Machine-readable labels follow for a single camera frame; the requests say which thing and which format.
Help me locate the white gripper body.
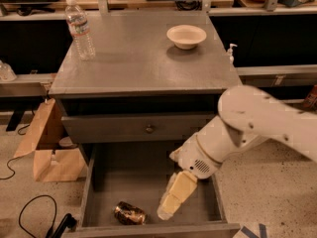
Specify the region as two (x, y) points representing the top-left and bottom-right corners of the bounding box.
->
(177, 134), (220, 179)

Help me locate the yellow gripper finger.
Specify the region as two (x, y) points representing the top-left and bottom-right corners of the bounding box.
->
(169, 148), (181, 163)
(157, 171), (197, 220)

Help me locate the orange soda can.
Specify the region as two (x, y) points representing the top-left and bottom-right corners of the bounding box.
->
(114, 201), (147, 225)

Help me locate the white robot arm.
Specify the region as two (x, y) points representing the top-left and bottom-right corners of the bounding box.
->
(158, 85), (317, 220)

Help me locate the closed grey top drawer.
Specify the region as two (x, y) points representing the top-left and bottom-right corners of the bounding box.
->
(61, 112), (214, 143)

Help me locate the open grey middle drawer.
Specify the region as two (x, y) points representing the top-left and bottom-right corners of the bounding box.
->
(62, 141), (240, 238)

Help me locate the grey wooden drawer cabinet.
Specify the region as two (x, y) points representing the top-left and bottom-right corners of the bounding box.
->
(48, 14), (246, 238)

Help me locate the blue floor tape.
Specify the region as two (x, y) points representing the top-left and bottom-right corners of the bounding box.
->
(241, 223), (268, 238)

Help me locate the white pump dispenser bottle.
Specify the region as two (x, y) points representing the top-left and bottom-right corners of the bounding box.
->
(227, 44), (237, 64)

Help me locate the white paper bowl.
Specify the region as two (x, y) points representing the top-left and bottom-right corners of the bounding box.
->
(166, 25), (207, 50)

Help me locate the clear plastic water bottle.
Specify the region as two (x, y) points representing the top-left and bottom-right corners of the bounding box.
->
(65, 0), (95, 60)

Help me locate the black floor cable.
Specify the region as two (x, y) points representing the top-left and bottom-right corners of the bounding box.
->
(18, 194), (77, 238)

